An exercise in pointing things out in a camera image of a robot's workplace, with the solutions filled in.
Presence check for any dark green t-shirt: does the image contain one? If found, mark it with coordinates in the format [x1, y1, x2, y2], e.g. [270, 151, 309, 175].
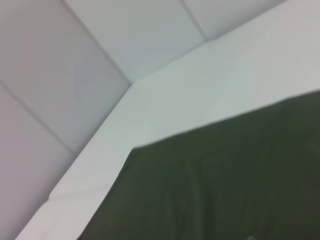
[79, 91, 320, 240]

